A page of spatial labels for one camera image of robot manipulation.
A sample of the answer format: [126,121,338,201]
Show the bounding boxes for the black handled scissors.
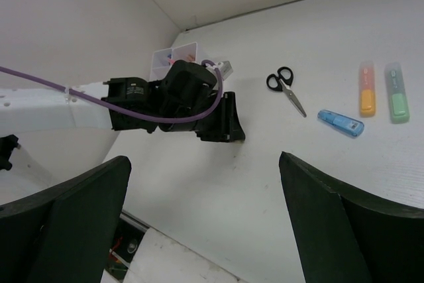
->
[266,66,307,118]

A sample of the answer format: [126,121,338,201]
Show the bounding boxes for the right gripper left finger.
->
[1,156,131,282]

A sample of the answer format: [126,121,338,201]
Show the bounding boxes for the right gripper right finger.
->
[279,152,423,282]

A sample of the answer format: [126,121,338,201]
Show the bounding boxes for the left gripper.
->
[158,60,246,142]

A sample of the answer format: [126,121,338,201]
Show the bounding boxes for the white right organizer bin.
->
[171,42,213,64]

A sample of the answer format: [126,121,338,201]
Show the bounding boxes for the green highlighter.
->
[384,62,410,124]

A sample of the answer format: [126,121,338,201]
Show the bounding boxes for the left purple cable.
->
[0,60,223,121]

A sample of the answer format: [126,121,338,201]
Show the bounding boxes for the blue correction tape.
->
[317,109,364,138]

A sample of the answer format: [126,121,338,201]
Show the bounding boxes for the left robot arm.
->
[1,60,246,170]

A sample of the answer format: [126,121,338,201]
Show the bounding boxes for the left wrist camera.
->
[211,61,233,81]

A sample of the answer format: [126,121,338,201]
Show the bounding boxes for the orange highlighter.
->
[358,61,376,117]

